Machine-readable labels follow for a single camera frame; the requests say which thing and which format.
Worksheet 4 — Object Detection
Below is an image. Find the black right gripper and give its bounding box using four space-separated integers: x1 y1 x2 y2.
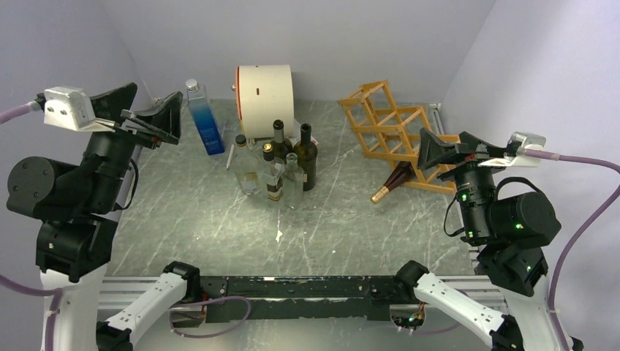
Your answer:
416 126 509 240

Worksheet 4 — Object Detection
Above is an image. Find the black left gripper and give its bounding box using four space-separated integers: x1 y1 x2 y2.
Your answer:
82 80 184 208

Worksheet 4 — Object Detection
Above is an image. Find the blue rectangular box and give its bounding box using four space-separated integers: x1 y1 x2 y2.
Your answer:
185 79 225 156

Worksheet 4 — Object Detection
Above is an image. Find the large clear glass bottle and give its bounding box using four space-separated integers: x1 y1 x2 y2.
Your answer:
231 134 261 195

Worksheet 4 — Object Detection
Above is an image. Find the dark green labelled wine bottle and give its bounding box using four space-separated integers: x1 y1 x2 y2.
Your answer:
271 119 293 163

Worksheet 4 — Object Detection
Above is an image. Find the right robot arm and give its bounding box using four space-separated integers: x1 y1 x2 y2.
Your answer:
393 129 583 350

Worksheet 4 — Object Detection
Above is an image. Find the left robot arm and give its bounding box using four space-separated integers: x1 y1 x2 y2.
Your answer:
1 83 206 350

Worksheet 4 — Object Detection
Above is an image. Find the brown bottle with gold cap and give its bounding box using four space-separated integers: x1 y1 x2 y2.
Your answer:
370 161 415 204

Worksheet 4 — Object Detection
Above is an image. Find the wooden wine rack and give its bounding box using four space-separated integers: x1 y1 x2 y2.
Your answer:
338 80 456 195

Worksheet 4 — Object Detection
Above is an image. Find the cream cylindrical drum box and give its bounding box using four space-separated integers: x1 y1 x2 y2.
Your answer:
234 64 295 139

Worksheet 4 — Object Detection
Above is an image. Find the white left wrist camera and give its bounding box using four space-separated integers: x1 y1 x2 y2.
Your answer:
42 86 115 132

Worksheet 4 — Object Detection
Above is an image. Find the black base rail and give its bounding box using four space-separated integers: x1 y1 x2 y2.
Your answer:
179 276 419 323

